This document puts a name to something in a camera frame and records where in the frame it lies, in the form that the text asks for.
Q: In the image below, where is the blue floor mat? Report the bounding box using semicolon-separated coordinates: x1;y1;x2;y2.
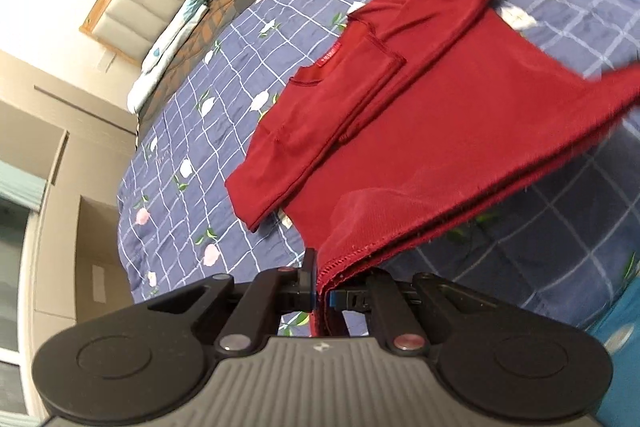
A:
589;277;640;427

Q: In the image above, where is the white flat pillow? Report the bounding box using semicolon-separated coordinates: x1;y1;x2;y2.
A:
126;46;177;114

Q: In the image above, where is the beige built-in cabinet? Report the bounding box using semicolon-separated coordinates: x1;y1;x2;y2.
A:
1;53;136;421

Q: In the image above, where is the red long sleeve sweater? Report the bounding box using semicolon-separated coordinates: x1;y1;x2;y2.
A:
226;0;639;336

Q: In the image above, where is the teal window curtain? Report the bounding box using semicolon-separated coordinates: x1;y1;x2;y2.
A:
0;161;47;212

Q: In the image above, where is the light blue folded blanket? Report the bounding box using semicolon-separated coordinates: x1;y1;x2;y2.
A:
141;0;208;74

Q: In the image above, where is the blue floral checked quilt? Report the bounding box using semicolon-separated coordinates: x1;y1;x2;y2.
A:
117;0;639;327

